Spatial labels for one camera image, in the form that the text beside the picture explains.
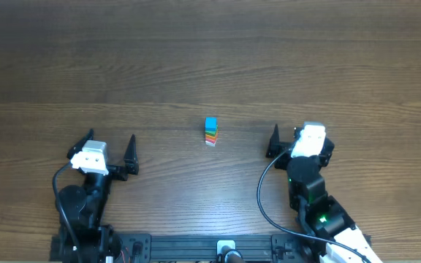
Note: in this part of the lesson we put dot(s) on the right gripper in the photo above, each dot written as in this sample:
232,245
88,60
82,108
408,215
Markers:
284,157

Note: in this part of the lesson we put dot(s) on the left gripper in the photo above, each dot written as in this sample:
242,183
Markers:
118,173

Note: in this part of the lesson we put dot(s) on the orange cube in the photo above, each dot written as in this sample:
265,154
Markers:
211,136

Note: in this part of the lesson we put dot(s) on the green cube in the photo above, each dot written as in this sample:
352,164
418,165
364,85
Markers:
212,132

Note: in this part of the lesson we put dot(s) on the blue cube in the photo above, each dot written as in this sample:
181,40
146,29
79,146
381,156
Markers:
211,123

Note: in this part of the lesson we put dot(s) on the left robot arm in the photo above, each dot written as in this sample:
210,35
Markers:
73,206

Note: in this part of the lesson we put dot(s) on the red cube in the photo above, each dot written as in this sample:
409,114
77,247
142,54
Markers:
211,140

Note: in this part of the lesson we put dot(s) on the white cube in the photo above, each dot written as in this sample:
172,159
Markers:
210,144

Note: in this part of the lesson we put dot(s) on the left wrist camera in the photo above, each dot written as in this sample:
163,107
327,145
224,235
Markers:
90,157

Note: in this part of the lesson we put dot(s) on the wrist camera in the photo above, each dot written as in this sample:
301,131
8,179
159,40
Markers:
90,157
309,140

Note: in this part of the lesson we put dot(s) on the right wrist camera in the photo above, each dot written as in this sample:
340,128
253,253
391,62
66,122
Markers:
309,140

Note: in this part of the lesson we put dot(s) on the mounting rail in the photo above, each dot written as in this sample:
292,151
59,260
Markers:
188,248

